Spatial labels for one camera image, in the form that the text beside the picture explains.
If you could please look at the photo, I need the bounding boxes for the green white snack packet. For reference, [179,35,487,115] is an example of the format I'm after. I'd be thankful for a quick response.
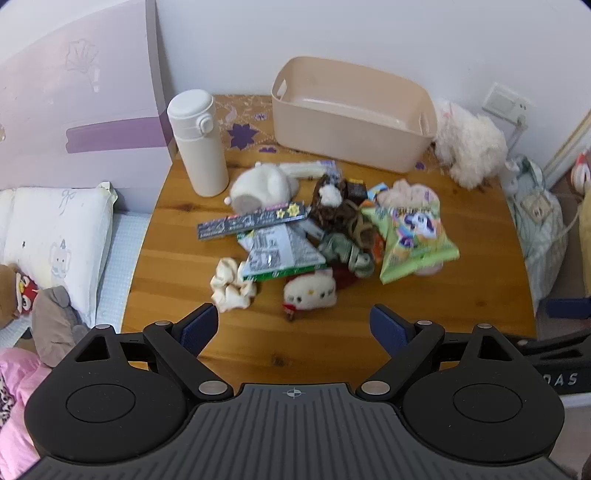
[238,224,328,283]

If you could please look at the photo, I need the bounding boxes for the white wall socket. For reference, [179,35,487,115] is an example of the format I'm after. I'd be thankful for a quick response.
[481,82,532,125]

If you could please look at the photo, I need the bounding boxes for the light blue bed sheet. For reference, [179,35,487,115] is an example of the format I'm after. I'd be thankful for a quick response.
[95,212,153,333]

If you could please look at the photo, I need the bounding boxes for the wooden desk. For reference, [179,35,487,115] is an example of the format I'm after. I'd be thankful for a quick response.
[121,95,539,393]

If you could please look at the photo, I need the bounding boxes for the white thermos bottle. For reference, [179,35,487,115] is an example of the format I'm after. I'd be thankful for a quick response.
[167,90,230,198]

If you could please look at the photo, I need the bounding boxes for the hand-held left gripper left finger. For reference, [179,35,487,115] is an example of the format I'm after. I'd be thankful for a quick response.
[74,304,234,401]

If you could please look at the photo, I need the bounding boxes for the beige plastic storage bin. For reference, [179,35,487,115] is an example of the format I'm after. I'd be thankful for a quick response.
[271,56,438,174]

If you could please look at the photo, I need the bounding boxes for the pink fluffy plush toy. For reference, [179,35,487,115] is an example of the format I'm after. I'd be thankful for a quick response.
[379,180,439,208]

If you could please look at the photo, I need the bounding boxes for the white cat plush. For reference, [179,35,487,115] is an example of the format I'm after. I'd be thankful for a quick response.
[283,268,340,323]

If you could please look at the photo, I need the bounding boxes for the grey plush toy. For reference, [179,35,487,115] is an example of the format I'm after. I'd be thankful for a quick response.
[31,286,88,367]

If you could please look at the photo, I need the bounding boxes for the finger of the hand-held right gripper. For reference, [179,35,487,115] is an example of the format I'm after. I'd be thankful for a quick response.
[544,298,591,320]
[510,329,591,361]

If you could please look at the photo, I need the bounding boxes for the green patterned cloth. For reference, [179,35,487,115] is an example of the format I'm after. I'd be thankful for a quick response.
[318,233,375,278]

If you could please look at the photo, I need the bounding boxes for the pink blanket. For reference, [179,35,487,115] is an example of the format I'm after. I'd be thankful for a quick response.
[0,348,54,478]

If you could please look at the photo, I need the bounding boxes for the long white packet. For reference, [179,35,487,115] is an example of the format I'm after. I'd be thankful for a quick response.
[277,160,338,181]

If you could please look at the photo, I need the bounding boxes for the white purple wardrobe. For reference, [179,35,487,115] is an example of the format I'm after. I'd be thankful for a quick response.
[0,0,176,213]

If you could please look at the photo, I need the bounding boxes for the brown plush toy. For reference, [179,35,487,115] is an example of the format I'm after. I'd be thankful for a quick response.
[308,173,376,250]

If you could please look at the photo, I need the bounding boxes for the white fluffy plush dog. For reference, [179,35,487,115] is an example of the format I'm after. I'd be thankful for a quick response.
[431,98,509,190]

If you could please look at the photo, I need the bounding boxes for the green snack bag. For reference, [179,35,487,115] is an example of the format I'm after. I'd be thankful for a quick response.
[362,191,460,284]

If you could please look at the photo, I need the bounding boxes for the white orange headphones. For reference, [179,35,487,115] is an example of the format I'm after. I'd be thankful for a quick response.
[571,150,591,192]

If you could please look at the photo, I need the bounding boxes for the white printed pillow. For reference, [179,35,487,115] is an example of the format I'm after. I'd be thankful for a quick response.
[0,182,118,326]

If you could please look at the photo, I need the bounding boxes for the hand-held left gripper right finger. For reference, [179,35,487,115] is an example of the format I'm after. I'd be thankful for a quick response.
[355,304,520,401]

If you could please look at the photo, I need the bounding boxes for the white fleece plush toy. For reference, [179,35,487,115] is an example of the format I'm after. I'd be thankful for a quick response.
[225,162,301,213]

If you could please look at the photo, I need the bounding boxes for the long dark pen box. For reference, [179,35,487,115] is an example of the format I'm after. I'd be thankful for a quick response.
[197,200,310,241]

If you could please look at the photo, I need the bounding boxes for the cream scrunchie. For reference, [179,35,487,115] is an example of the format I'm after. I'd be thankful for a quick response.
[211,257,257,313]

